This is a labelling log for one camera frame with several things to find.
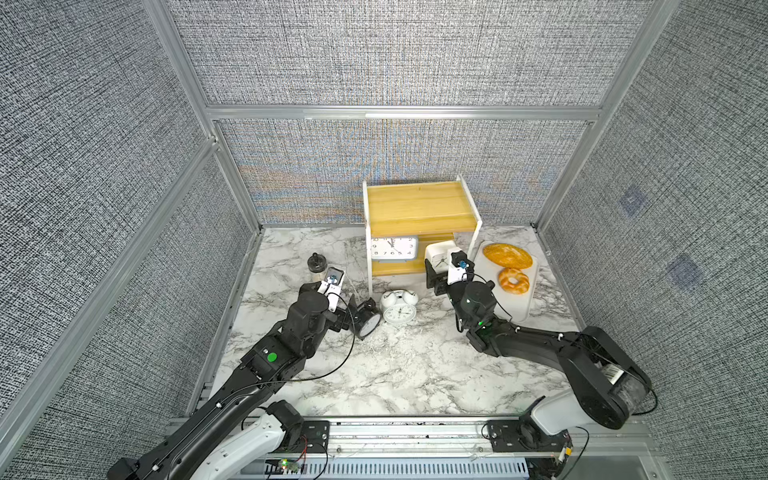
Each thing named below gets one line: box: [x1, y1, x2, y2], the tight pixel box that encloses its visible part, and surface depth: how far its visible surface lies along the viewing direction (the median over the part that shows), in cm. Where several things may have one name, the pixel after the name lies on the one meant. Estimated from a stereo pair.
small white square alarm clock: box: [424, 241, 457, 274], surface depth 81 cm
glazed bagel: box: [498, 268, 530, 295], surface depth 104 cm
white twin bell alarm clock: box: [380, 289, 419, 325], surface depth 88 cm
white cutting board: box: [474, 240, 539, 324], surface depth 106 cm
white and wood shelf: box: [362, 175, 483, 297], surface depth 81 cm
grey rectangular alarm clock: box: [370, 235, 418, 263], surface depth 88 cm
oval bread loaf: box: [483, 243, 533, 270], surface depth 107 cm
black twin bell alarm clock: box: [353, 297, 382, 341], surface depth 87 cm
